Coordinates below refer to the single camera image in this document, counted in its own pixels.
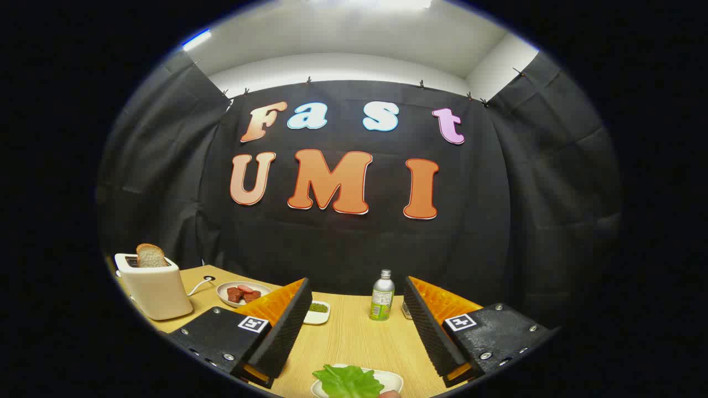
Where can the brown meat piece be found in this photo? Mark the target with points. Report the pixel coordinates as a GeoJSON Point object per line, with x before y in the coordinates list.
{"type": "Point", "coordinates": [252, 296]}
{"type": "Point", "coordinates": [234, 295]}

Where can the green lettuce leaf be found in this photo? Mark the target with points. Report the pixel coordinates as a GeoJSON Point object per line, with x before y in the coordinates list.
{"type": "Point", "coordinates": [348, 381]}

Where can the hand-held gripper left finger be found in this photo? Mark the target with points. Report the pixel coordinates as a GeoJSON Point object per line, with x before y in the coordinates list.
{"type": "Point", "coordinates": [282, 331]}

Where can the grey round plate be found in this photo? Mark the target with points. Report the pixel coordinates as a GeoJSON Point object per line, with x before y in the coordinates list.
{"type": "Point", "coordinates": [260, 287]}

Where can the white divided dish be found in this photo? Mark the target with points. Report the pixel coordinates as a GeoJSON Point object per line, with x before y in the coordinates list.
{"type": "Point", "coordinates": [316, 317]}

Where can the pink sausage slice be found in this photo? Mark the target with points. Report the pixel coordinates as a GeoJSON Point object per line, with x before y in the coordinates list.
{"type": "Point", "coordinates": [245, 288]}

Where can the white oblong plate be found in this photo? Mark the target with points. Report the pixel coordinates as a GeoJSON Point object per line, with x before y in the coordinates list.
{"type": "Point", "coordinates": [391, 380]}

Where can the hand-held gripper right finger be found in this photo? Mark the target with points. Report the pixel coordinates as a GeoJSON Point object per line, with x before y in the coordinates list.
{"type": "Point", "coordinates": [428, 331]}

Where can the pile of green beans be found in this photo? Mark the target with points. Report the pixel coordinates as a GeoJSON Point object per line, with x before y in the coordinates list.
{"type": "Point", "coordinates": [318, 307]}

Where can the white toaster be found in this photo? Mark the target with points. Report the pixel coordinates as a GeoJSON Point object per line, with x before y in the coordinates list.
{"type": "Point", "coordinates": [157, 290]}

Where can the black backdrop cloth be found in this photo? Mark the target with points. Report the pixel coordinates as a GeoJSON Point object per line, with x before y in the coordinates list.
{"type": "Point", "coordinates": [354, 243]}

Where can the green label bottle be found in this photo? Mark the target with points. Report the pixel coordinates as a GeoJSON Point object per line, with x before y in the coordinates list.
{"type": "Point", "coordinates": [381, 298]}

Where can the toasted bread slice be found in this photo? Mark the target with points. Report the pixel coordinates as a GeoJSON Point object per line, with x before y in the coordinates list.
{"type": "Point", "coordinates": [150, 257]}

